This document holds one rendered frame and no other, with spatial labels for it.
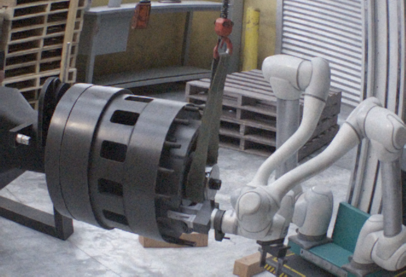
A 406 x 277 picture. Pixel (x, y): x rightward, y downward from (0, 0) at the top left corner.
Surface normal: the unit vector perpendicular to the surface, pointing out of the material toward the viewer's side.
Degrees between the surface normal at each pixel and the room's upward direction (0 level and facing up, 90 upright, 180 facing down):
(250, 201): 59
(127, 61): 90
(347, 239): 90
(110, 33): 90
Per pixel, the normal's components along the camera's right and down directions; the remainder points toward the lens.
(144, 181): -0.28, 0.03
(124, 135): -0.17, -0.47
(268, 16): -0.69, 0.12
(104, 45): 0.72, 0.23
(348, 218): -0.86, 0.05
